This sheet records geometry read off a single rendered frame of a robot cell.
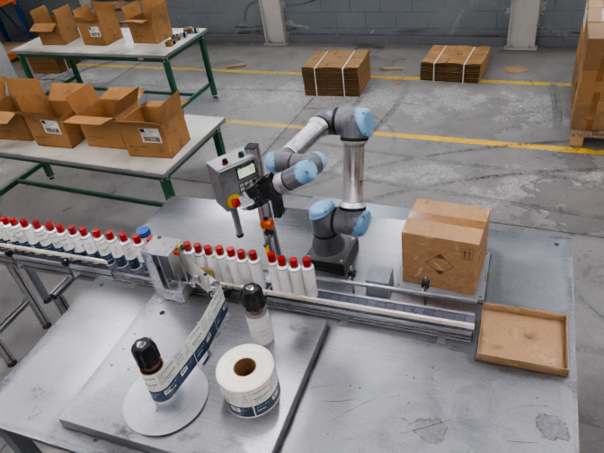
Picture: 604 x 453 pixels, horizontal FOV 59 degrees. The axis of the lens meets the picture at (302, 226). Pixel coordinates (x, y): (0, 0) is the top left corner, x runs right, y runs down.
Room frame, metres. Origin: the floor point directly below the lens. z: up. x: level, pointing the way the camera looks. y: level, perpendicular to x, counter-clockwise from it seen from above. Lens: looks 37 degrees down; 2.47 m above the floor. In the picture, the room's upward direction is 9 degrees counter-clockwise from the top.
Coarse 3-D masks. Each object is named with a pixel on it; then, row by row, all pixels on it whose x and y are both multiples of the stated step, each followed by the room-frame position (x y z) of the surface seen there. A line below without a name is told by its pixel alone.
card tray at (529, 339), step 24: (504, 312) 1.41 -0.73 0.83; (528, 312) 1.37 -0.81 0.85; (552, 312) 1.34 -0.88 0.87; (480, 336) 1.31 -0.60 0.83; (504, 336) 1.29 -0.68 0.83; (528, 336) 1.27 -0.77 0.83; (552, 336) 1.26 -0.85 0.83; (504, 360) 1.17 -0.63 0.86; (528, 360) 1.17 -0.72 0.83; (552, 360) 1.15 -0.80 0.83
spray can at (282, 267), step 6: (282, 258) 1.65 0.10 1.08; (282, 264) 1.64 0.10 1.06; (288, 264) 1.65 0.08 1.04; (282, 270) 1.63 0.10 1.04; (288, 270) 1.64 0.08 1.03; (282, 276) 1.63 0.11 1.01; (288, 276) 1.64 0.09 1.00; (282, 282) 1.64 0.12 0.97; (288, 282) 1.63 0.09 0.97; (282, 288) 1.64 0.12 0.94; (288, 288) 1.63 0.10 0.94
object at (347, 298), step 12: (288, 300) 1.62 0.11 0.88; (300, 300) 1.61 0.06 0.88; (336, 300) 1.57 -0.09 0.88; (348, 300) 1.56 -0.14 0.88; (360, 300) 1.55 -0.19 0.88; (372, 300) 1.54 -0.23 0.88; (360, 312) 1.49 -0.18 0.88; (408, 312) 1.45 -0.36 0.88; (420, 312) 1.44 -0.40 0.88; (432, 312) 1.43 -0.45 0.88; (444, 312) 1.42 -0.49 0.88; (432, 324) 1.37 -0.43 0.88; (444, 324) 1.36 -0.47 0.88
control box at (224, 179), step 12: (228, 156) 1.83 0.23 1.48; (252, 156) 1.81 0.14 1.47; (216, 168) 1.76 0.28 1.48; (228, 168) 1.76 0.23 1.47; (216, 180) 1.76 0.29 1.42; (228, 180) 1.75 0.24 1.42; (240, 180) 1.77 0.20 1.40; (216, 192) 1.80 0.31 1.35; (228, 192) 1.74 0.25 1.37; (240, 192) 1.77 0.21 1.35; (228, 204) 1.74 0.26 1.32
